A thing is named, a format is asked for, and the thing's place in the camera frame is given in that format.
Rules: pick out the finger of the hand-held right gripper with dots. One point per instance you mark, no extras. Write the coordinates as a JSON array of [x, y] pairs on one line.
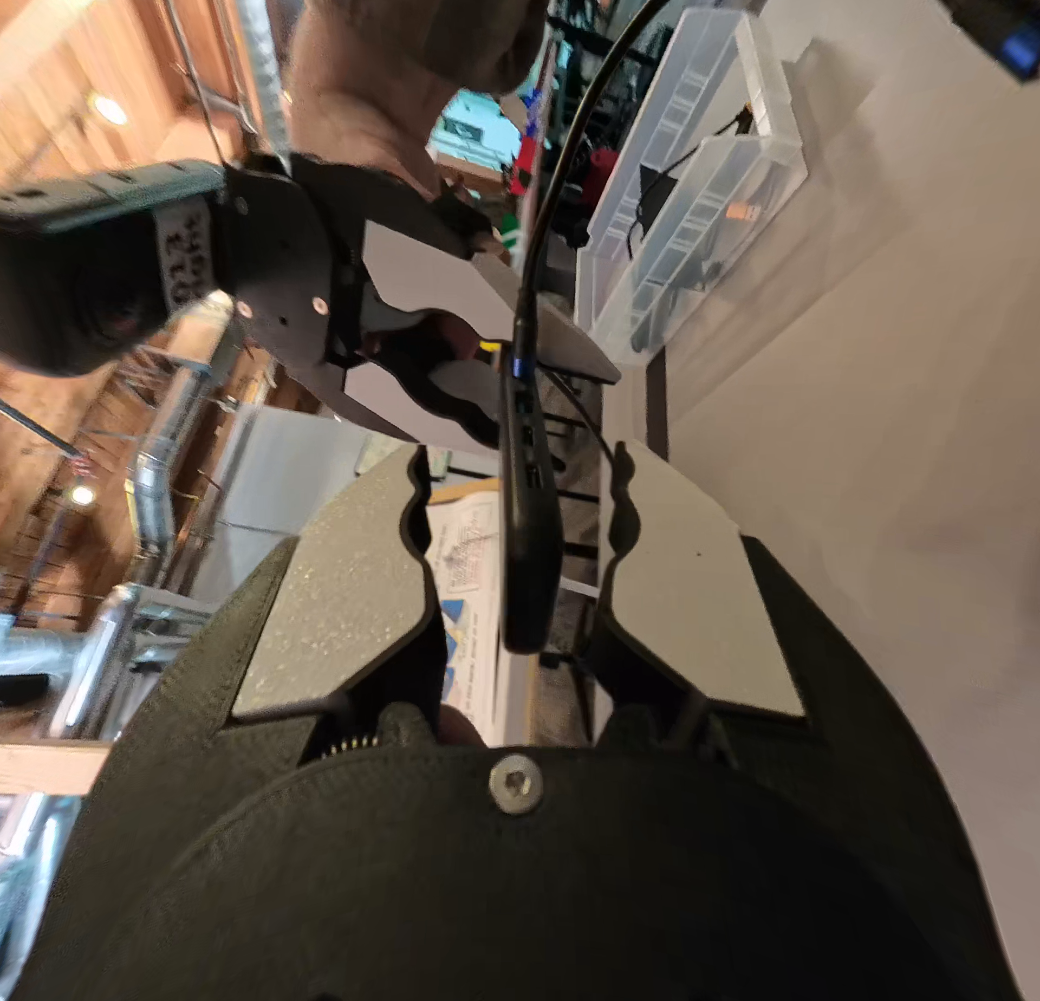
[[439, 270], [463, 392]]

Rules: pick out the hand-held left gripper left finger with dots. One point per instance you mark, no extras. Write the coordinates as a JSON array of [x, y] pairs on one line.
[[333, 611]]

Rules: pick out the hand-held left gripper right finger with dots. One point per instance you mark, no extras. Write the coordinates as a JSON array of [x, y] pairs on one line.
[[707, 611]]

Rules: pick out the black slim usb hub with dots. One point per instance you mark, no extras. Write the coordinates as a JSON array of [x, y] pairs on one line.
[[532, 530]]

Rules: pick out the clear plastic organizer box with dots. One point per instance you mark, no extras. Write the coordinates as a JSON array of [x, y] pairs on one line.
[[699, 173]]

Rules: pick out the person's right hand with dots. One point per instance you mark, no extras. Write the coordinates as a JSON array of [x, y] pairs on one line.
[[350, 124]]

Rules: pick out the printed instruction sheet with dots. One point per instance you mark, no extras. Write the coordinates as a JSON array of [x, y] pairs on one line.
[[472, 563]]

